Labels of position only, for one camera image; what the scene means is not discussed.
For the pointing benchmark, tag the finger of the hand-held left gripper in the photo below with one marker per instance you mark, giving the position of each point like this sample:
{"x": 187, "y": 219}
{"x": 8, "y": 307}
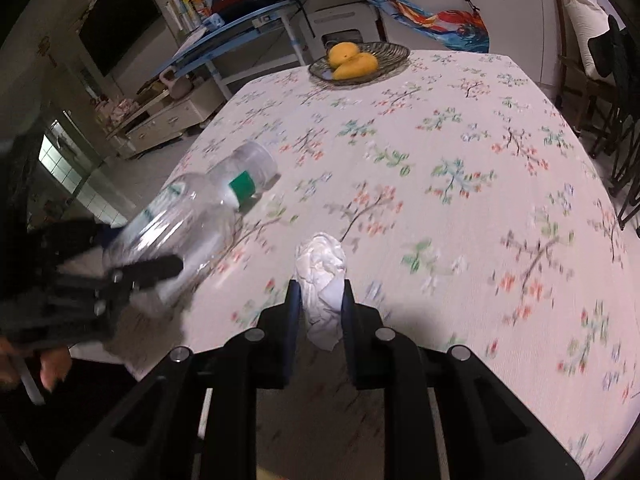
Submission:
{"x": 80, "y": 237}
{"x": 150, "y": 270}

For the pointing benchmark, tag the clear plastic jar white lid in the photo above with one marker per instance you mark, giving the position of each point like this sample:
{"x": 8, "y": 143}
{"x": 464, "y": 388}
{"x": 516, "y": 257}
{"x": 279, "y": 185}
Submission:
{"x": 190, "y": 220}

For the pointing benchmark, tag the white tissue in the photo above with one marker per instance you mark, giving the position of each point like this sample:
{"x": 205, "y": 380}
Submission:
{"x": 320, "y": 270}

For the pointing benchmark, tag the pink jug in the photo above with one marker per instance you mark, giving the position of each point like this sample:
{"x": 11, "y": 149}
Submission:
{"x": 177, "y": 87}

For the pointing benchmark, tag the black television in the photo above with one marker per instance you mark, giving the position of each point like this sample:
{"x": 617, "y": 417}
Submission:
{"x": 120, "y": 20}

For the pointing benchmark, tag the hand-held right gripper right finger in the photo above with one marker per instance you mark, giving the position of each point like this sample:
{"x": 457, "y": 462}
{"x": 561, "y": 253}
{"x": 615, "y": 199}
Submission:
{"x": 350, "y": 325}

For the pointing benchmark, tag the black jacket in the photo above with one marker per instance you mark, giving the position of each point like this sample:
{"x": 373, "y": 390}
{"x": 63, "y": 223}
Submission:
{"x": 602, "y": 47}

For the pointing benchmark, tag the black folding chairs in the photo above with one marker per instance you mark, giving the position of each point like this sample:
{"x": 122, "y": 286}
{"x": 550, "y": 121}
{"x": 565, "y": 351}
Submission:
{"x": 625, "y": 125}

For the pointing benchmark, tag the blue tilted desk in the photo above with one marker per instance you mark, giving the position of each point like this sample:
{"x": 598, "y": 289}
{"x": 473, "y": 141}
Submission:
{"x": 240, "y": 25}

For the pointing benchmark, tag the yellow mango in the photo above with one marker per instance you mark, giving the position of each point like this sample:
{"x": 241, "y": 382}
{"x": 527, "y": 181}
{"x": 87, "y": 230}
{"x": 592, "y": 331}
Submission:
{"x": 341, "y": 54}
{"x": 357, "y": 65}

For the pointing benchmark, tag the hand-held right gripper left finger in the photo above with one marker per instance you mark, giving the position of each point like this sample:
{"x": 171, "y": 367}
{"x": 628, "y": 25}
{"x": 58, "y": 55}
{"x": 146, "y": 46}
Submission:
{"x": 295, "y": 320}

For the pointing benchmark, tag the white plastic stool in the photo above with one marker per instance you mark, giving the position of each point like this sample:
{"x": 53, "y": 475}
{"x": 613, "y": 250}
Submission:
{"x": 340, "y": 17}

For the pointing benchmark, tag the person's left hand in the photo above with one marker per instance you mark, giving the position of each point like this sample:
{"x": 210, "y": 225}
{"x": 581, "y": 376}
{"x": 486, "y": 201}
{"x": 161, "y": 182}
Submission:
{"x": 50, "y": 365}

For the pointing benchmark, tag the row of books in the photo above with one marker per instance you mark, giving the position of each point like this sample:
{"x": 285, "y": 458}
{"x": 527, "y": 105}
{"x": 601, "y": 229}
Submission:
{"x": 192, "y": 10}

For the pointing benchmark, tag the wooden chair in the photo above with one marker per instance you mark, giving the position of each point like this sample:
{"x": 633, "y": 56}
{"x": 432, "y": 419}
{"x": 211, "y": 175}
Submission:
{"x": 575, "y": 90}

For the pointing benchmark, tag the colourful painted cloth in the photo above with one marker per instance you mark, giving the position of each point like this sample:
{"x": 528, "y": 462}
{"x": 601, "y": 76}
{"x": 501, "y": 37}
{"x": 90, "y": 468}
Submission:
{"x": 440, "y": 25}

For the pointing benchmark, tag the white pillow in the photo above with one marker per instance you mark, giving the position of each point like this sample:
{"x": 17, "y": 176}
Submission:
{"x": 580, "y": 20}

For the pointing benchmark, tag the white low cabinet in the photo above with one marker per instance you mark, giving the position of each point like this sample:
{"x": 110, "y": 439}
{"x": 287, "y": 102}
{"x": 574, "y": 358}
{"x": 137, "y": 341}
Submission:
{"x": 165, "y": 120}

